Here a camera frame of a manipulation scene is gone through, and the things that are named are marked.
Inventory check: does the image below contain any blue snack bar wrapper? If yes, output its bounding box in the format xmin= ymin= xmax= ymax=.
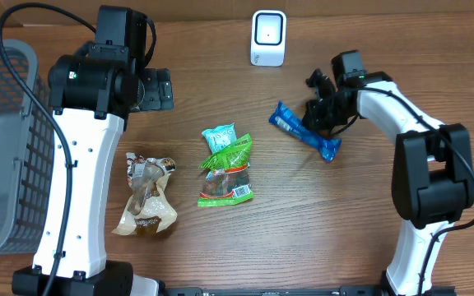
xmin=269 ymin=102 xmax=342 ymax=163

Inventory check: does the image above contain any grey plastic mesh basket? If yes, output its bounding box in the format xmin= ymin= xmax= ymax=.
xmin=0 ymin=56 xmax=54 ymax=255

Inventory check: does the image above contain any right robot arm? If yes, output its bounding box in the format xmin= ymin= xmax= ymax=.
xmin=303 ymin=50 xmax=474 ymax=295

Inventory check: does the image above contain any green packet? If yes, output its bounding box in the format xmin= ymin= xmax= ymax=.
xmin=197 ymin=134 xmax=254 ymax=207

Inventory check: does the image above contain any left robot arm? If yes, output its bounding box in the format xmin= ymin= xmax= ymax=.
xmin=12 ymin=5 xmax=174 ymax=296

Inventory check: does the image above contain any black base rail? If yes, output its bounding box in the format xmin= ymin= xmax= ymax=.
xmin=162 ymin=285 xmax=458 ymax=296

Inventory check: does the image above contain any white barcode scanner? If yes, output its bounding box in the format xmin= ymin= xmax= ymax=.
xmin=250 ymin=10 xmax=286 ymax=67

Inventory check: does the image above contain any beige snack bag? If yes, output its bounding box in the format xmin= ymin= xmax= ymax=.
xmin=112 ymin=152 xmax=178 ymax=236

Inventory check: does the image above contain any teal snack packet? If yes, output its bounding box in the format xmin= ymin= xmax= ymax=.
xmin=202 ymin=123 xmax=237 ymax=154

